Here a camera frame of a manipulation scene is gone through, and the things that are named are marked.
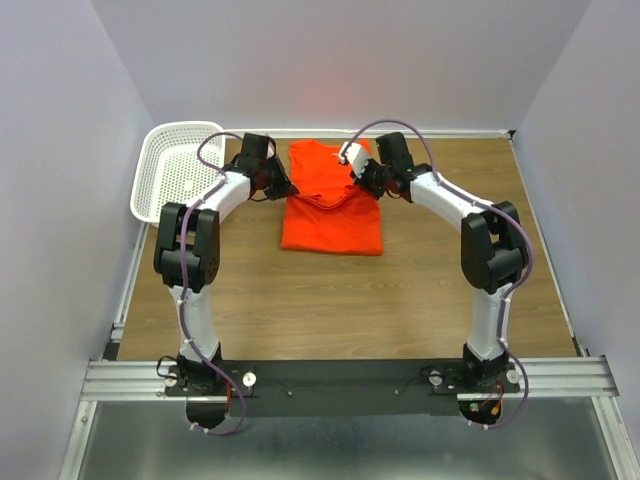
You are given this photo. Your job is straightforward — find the orange t shirt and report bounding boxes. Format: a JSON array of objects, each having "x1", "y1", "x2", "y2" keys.
[{"x1": 280, "y1": 139, "x2": 384, "y2": 256}]

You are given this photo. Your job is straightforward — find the white perforated plastic basket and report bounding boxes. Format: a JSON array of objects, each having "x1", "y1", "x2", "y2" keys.
[{"x1": 130, "y1": 121, "x2": 225, "y2": 224}]

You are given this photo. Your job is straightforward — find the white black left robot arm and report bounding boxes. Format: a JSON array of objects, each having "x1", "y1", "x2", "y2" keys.
[{"x1": 153, "y1": 131, "x2": 298, "y2": 395}]

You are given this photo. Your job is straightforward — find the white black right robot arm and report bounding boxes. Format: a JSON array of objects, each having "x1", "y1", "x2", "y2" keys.
[{"x1": 338, "y1": 132, "x2": 531, "y2": 392}]

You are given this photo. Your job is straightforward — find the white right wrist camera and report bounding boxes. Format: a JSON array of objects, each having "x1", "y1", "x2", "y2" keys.
[{"x1": 337, "y1": 142, "x2": 370, "y2": 179}]

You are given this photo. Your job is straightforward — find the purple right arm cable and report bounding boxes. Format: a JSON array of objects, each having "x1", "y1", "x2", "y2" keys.
[{"x1": 342, "y1": 118, "x2": 535, "y2": 431}]

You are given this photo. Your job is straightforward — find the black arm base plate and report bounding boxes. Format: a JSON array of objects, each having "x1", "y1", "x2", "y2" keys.
[{"x1": 161, "y1": 357, "x2": 520, "y2": 423}]

